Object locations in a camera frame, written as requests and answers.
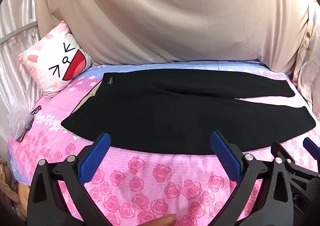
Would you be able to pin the person's left hand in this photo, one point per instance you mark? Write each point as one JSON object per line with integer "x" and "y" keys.
{"x": 165, "y": 220}

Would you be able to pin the black eyeglasses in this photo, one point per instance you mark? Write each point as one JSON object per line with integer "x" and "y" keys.
{"x": 37, "y": 110}

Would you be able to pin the pink floral bedsheet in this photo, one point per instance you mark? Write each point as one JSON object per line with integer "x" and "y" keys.
{"x": 150, "y": 178}

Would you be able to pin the cat face pillow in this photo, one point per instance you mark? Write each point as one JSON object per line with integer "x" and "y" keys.
{"x": 57, "y": 65}

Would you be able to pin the beige backdrop cloth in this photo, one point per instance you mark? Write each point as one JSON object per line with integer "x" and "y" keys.
{"x": 162, "y": 15}

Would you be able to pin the dark small device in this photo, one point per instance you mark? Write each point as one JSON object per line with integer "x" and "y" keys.
{"x": 23, "y": 134}

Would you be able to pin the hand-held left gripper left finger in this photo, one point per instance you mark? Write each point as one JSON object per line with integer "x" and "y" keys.
{"x": 96, "y": 156}

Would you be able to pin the beige fabric pile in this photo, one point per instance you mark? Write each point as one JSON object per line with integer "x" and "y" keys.
{"x": 10, "y": 178}

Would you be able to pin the silver satin curtain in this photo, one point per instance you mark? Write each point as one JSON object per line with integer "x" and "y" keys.
{"x": 15, "y": 10}

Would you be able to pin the black pants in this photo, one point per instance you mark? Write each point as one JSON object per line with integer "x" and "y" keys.
{"x": 160, "y": 116}

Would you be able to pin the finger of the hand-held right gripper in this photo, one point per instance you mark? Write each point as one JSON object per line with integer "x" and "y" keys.
{"x": 311, "y": 146}
{"x": 276, "y": 149}

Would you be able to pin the grey curved rod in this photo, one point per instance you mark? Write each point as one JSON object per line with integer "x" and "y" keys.
{"x": 17, "y": 32}

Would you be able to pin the clear plastic bag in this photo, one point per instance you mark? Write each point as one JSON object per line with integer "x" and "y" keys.
{"x": 18, "y": 116}

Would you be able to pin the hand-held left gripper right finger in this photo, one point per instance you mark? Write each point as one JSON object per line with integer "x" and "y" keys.
{"x": 225, "y": 153}

